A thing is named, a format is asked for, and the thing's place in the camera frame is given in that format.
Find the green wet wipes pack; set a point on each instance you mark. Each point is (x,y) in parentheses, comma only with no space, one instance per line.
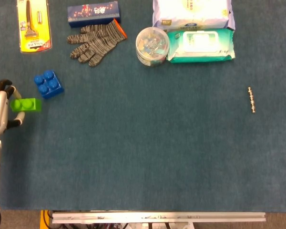
(200,46)

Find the grey striped knit glove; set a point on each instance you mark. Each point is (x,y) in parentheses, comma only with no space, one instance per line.
(97,42)

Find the white tissue pack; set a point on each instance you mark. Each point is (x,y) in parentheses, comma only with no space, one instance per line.
(193,13)

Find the green toy brick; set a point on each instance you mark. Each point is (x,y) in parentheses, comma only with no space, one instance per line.
(26,105)

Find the clear round clip container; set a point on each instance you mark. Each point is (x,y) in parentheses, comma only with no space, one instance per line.
(152,46)

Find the blue toy brick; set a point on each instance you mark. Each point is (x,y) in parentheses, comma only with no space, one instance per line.
(48,84)

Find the yellow razor blister pack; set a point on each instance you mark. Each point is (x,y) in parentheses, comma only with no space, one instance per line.
(33,26)

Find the aluminium frame rail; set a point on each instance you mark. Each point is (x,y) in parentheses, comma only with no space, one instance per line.
(157,217)

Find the blue table cloth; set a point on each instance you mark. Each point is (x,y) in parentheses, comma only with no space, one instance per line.
(143,133)

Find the dark blue printed box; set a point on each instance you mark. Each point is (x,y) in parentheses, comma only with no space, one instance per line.
(93,13)

